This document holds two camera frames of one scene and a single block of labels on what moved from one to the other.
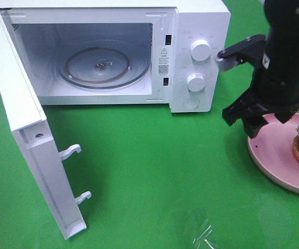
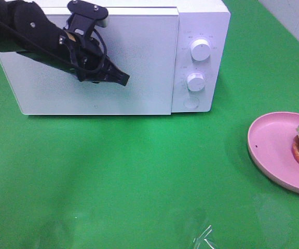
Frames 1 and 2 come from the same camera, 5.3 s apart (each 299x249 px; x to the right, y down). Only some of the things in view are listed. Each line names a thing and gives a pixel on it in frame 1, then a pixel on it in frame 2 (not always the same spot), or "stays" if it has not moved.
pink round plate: x=272 y=149 stays
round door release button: x=191 y=102 stays
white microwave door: x=31 y=130 -> x=141 y=42
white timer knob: x=195 y=82 stays
